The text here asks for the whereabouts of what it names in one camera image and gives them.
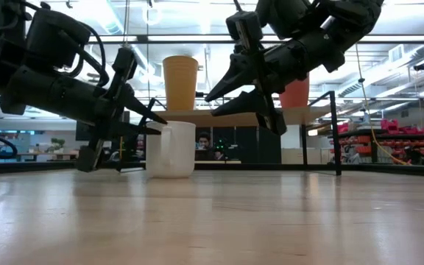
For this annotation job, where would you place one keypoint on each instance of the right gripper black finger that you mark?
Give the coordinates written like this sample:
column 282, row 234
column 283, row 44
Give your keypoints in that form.
column 245, row 104
column 239, row 73

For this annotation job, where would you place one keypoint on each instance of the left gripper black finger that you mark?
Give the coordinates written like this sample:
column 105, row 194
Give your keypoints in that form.
column 138, row 105
column 131, row 129

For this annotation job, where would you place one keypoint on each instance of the red-orange plastic cup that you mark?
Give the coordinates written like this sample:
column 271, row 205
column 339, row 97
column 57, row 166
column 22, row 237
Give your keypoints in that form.
column 294, row 95

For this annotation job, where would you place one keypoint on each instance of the yellow-orange plastic cup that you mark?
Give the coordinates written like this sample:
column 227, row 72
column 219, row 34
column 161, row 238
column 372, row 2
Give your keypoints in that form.
column 180, row 84

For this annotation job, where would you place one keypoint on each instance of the white ceramic mug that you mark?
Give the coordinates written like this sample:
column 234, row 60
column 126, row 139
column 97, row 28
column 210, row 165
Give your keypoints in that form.
column 175, row 154

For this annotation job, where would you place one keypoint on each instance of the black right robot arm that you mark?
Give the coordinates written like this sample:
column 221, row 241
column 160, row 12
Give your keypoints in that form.
column 344, row 18

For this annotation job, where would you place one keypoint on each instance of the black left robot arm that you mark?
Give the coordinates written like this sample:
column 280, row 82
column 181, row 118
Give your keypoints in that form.
column 31, row 88

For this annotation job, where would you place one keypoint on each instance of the person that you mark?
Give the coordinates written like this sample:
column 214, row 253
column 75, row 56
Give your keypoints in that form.
column 204, row 141

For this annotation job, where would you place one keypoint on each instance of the green potted plant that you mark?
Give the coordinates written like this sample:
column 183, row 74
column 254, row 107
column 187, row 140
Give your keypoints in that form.
column 57, row 144

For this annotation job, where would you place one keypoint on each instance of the beige cabinet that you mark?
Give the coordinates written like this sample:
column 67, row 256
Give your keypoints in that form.
column 300, row 156

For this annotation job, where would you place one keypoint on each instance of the wooden room table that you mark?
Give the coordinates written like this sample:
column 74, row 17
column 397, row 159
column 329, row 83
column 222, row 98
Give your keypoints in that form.
column 42, row 154

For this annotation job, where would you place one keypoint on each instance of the rack with red bins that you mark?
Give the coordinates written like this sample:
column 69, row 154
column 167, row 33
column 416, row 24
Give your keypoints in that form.
column 399, row 130

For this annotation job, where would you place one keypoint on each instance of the black ceiling fixture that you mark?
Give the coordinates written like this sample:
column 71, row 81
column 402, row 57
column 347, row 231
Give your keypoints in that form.
column 422, row 66

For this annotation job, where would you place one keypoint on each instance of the wooden shelf with black frame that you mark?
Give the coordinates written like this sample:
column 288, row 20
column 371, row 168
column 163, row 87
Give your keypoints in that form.
column 197, row 118

